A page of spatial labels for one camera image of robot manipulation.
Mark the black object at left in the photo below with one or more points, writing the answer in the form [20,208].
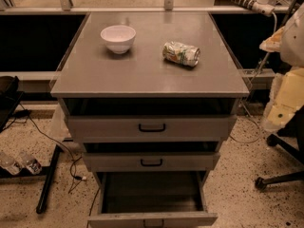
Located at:
[10,97]

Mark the plastic water bottle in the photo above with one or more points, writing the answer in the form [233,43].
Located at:
[10,164]
[31,163]

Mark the white power strip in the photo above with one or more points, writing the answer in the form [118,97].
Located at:
[259,6]

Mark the grey drawer cabinet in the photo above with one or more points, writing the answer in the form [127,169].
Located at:
[141,83]

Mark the grey top drawer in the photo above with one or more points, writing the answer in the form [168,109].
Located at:
[119,129]

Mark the grey middle drawer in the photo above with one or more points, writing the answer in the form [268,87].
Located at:
[144,162]

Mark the crushed soda can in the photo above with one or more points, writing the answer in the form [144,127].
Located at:
[180,53]

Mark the grey bottom drawer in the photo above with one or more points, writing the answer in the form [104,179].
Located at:
[152,200]

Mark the plastic water bottle right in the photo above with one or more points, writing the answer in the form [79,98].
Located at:
[31,163]

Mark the white ceramic bowl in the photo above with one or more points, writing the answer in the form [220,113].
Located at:
[118,39]

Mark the black metal stand frame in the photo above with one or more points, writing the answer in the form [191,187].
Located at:
[46,175]

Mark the grey drawer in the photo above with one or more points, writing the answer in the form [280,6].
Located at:
[119,129]
[144,162]
[152,200]

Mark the plastic water bottle left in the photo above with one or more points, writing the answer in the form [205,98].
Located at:
[10,164]

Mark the black office chair base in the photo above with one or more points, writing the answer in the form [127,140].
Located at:
[289,159]

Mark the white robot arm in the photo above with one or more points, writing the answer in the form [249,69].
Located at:
[287,90]

